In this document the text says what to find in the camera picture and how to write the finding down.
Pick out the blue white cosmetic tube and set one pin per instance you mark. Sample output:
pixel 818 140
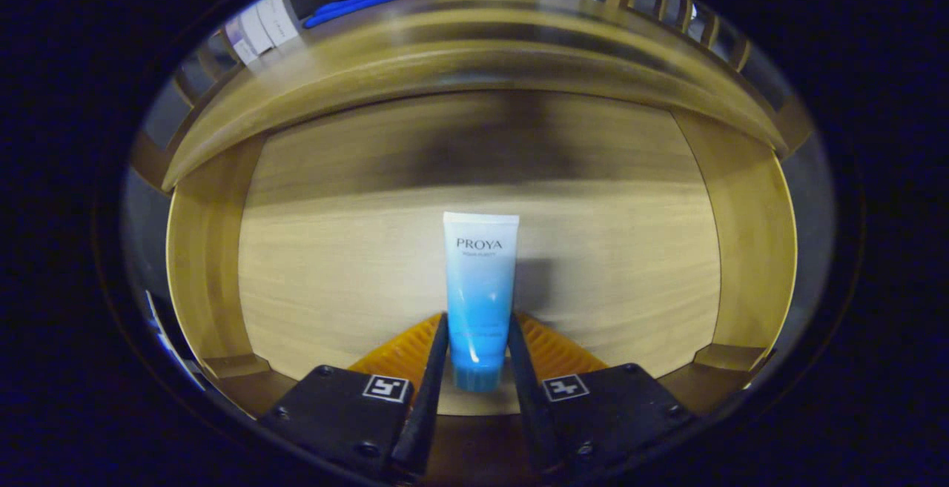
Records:
pixel 480 287

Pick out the thin purple white book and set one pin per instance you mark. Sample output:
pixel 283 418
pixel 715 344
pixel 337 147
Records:
pixel 241 41

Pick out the wooden countertop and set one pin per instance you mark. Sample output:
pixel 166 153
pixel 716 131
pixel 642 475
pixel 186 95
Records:
pixel 482 16

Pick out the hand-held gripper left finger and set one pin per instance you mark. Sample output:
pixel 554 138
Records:
pixel 426 405

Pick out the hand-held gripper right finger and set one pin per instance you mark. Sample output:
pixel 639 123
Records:
pixel 528 405

